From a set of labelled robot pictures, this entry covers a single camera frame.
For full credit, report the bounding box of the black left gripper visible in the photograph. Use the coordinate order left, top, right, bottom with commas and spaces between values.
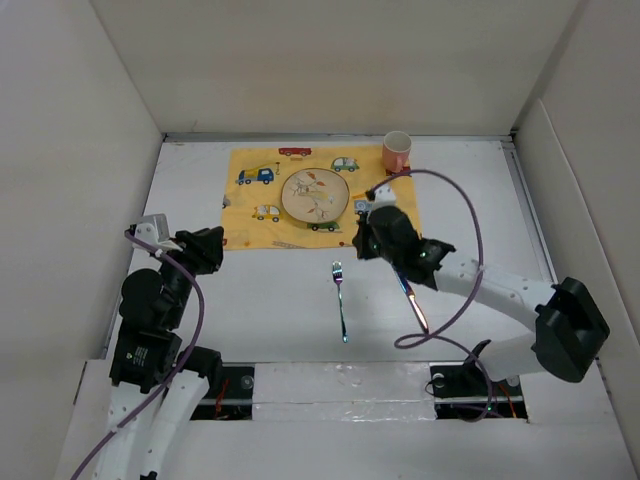
153, 224, 223, 326

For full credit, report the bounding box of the iridescent metal knife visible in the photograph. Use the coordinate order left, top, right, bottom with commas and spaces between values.
395, 271, 429, 334

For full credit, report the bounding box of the iridescent metal fork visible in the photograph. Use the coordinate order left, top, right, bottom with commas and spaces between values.
332, 261, 349, 344

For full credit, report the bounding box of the beige bird pattern plate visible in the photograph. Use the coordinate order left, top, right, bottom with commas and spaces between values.
281, 168, 351, 224

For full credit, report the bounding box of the pink cup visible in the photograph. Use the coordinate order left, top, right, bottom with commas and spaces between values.
382, 131, 412, 173

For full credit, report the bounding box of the yellow vehicle print cloth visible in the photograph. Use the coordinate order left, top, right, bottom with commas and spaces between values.
222, 142, 391, 250

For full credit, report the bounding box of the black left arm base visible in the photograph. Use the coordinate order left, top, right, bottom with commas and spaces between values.
191, 364, 255, 421

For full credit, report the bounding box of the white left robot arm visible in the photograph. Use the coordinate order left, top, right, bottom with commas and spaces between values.
91, 223, 224, 479

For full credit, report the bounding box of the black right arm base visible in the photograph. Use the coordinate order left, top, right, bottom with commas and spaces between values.
423, 336, 529, 423

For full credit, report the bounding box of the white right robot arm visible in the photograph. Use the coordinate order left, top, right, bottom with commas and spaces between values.
353, 206, 610, 394

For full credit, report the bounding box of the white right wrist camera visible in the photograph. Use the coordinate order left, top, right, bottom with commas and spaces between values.
365, 183, 397, 212

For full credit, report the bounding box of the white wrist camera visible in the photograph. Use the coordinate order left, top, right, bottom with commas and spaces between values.
126, 213, 172, 249
365, 183, 397, 212

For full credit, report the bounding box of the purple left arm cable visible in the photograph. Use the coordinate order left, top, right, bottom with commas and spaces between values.
69, 234, 205, 480

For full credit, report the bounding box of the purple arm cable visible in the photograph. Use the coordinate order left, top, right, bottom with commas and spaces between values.
372, 169, 501, 421
69, 234, 205, 480

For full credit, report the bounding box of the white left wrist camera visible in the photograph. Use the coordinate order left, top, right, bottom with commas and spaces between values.
126, 213, 172, 249

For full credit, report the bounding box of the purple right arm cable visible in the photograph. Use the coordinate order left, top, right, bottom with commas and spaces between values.
372, 169, 501, 421

